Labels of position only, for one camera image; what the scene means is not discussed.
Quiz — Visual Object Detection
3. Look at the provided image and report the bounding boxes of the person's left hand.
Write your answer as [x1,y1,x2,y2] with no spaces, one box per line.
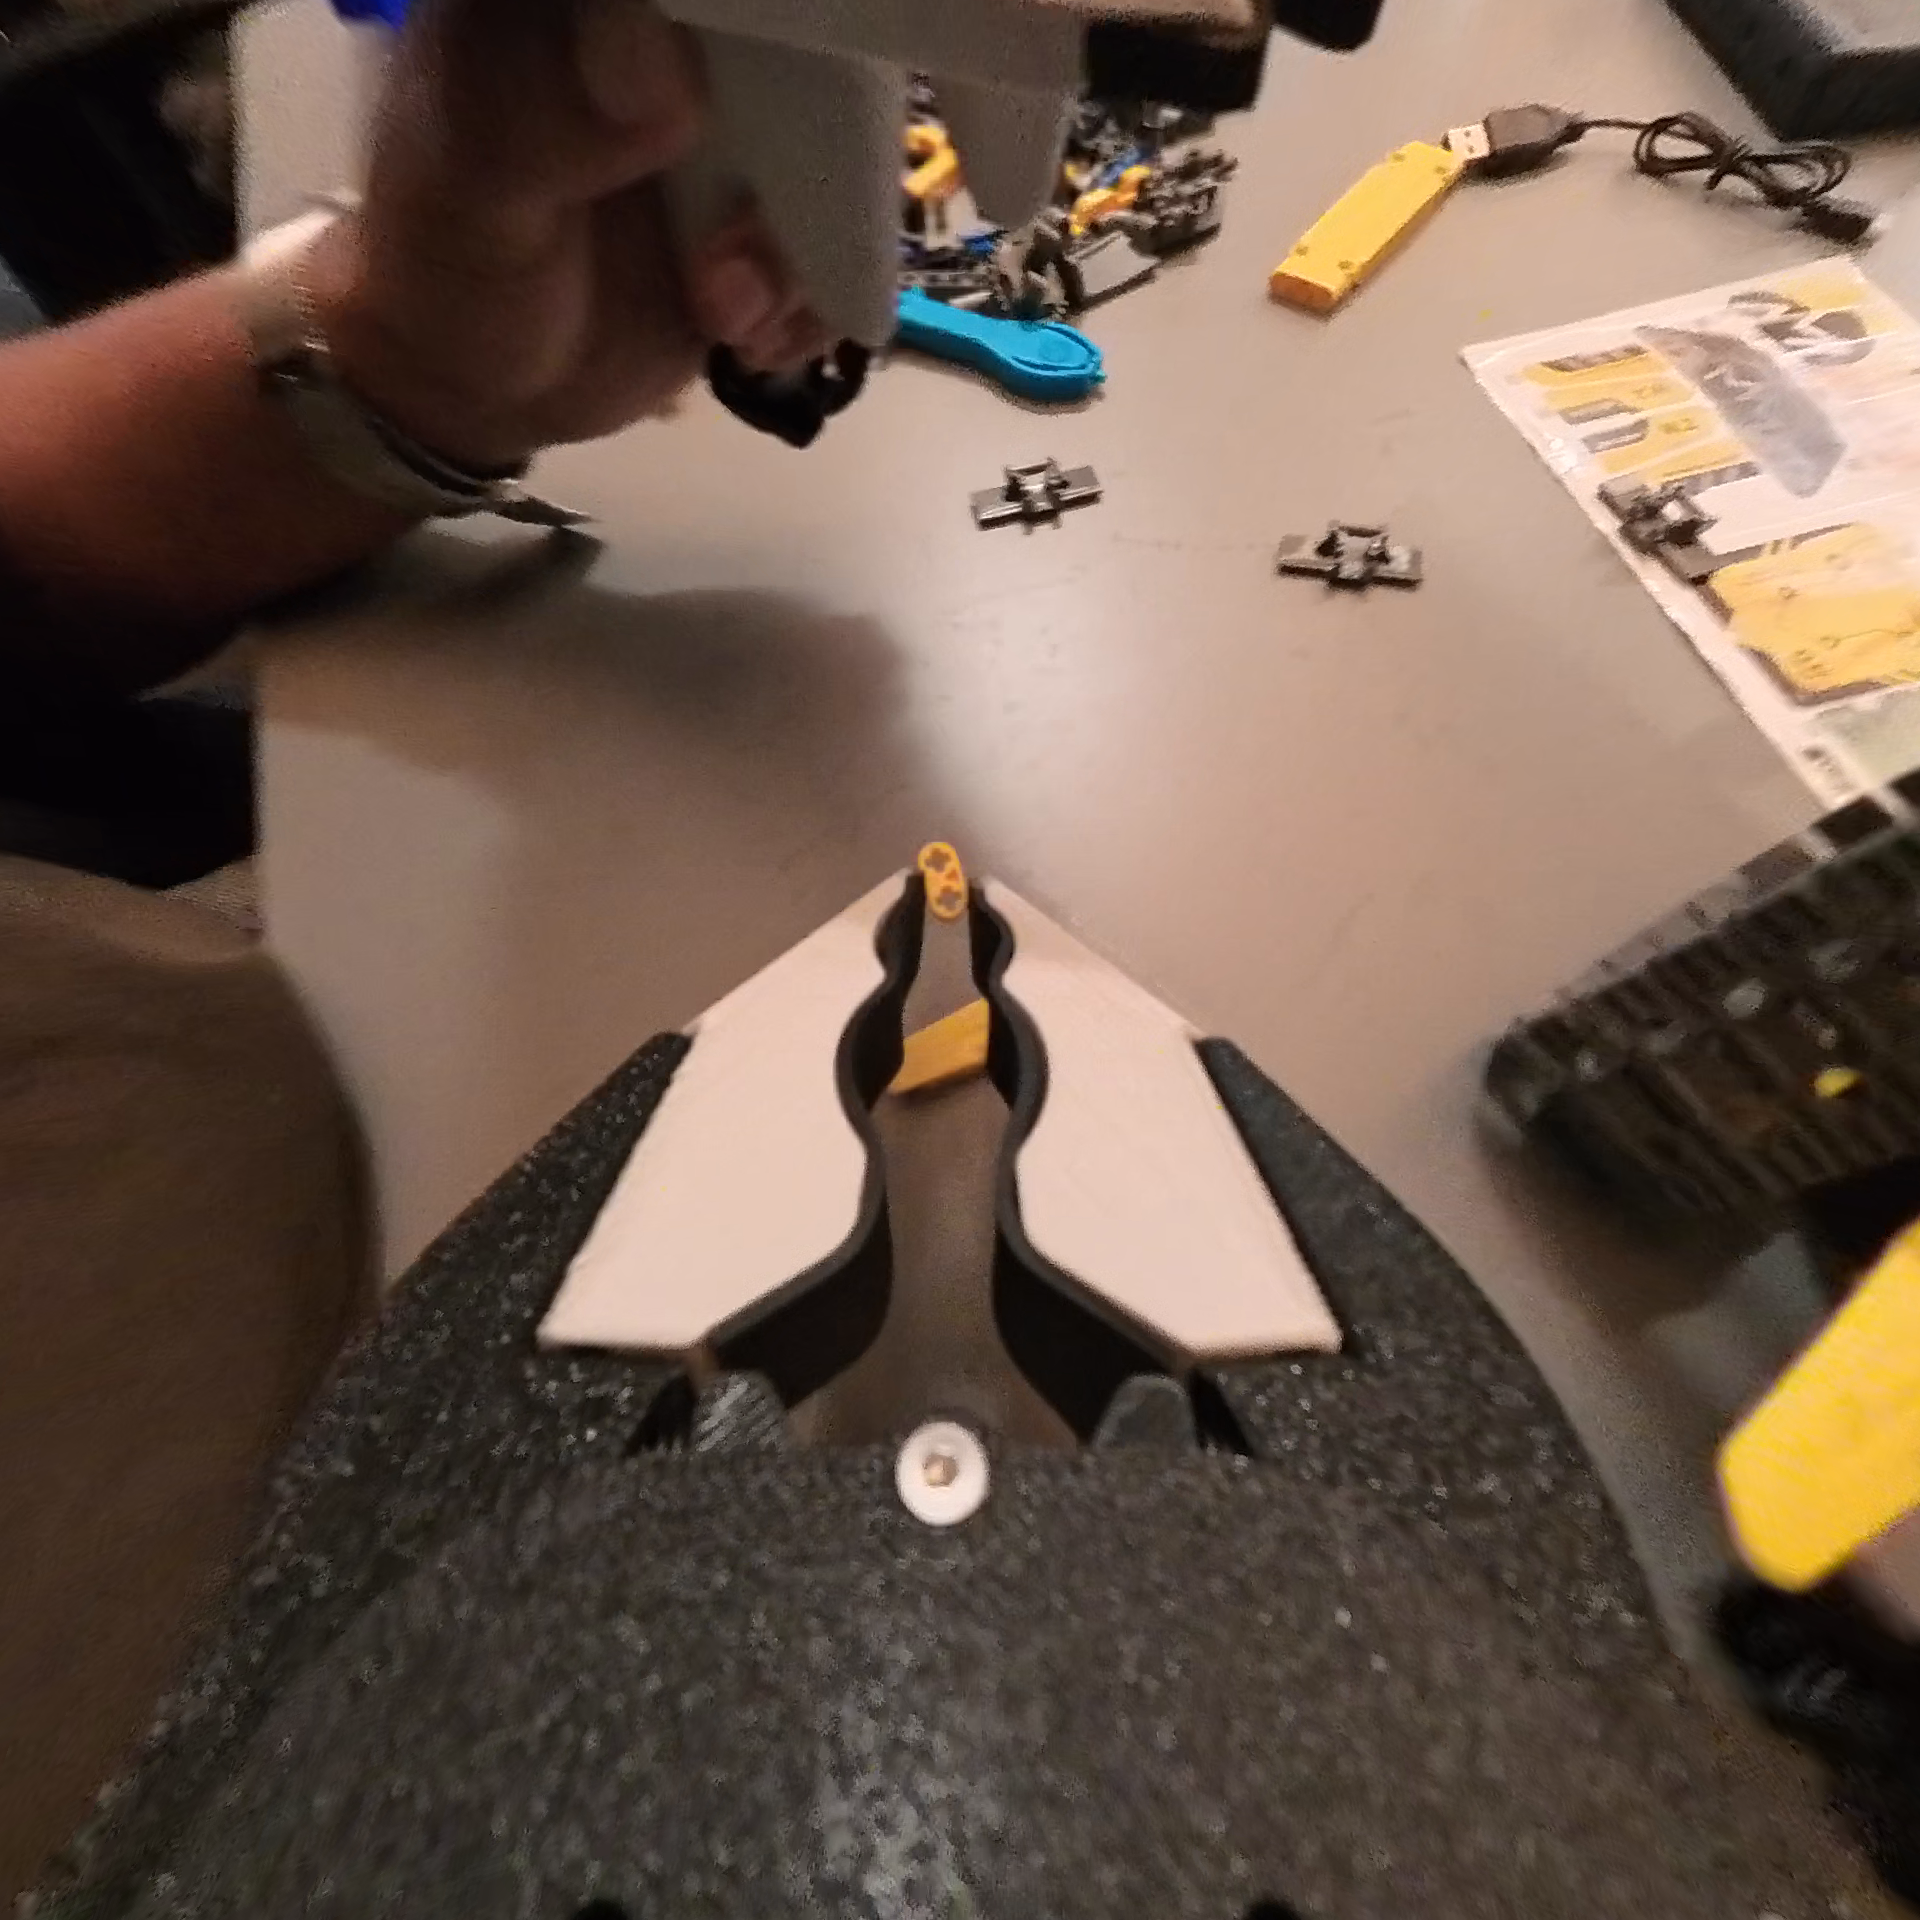
[323,0,842,467]

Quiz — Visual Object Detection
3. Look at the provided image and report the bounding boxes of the beige wristwatch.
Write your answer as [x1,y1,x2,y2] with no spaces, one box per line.
[240,194,594,534]

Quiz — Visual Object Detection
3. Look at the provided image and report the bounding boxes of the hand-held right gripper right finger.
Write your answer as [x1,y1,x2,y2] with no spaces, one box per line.
[966,876,1344,1411]

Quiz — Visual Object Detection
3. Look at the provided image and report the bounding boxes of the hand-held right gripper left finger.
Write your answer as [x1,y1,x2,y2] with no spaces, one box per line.
[535,870,926,1407]

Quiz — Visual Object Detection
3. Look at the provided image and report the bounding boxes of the black USB cable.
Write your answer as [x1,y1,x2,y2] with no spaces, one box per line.
[1442,103,1880,244]

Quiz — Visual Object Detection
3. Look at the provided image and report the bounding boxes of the person's left forearm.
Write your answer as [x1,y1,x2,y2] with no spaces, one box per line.
[0,261,377,632]

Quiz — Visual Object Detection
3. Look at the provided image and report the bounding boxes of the black power adapter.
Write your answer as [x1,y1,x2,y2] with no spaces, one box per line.
[1666,0,1920,143]

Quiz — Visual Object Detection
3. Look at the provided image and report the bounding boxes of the blue brick separator tool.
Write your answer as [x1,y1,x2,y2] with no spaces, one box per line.
[896,286,1109,404]

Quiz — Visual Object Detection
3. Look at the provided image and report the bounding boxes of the yellow grey sticker sheet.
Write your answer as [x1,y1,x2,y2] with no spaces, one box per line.
[1460,253,1920,812]

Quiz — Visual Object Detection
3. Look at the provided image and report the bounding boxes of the pile of small toy bricks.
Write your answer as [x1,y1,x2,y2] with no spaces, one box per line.
[893,90,1239,308]

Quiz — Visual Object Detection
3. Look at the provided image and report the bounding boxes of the yellow black toy tracked vehicle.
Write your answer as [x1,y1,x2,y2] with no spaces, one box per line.
[1487,796,1920,1770]

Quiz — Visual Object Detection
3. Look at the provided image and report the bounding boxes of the yellow blade-shaped brick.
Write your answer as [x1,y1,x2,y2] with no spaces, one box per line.
[888,1002,995,1099]

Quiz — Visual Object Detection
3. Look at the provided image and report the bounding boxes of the yellow long panel brick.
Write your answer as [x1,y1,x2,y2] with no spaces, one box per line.
[1266,136,1470,317]

